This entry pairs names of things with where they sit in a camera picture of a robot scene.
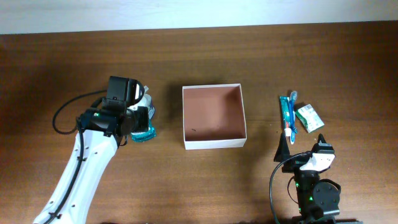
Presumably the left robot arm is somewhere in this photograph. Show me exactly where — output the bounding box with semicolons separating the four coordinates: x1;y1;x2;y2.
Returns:
34;76;150;223

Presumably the white cardboard box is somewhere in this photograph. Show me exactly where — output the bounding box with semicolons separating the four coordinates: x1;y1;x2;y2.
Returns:
182;83;248;150

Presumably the clear pump sanitizer bottle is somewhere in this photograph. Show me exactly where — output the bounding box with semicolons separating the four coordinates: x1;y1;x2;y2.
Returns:
137;86;155;119

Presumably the teal mouthwash bottle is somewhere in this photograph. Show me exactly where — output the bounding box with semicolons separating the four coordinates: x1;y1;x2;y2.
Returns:
131;120;156;142

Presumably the green white soap packet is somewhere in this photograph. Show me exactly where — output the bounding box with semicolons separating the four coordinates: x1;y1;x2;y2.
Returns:
295;104;325;133

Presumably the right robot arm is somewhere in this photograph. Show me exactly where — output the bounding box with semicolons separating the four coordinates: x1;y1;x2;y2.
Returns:
269;133;341;223

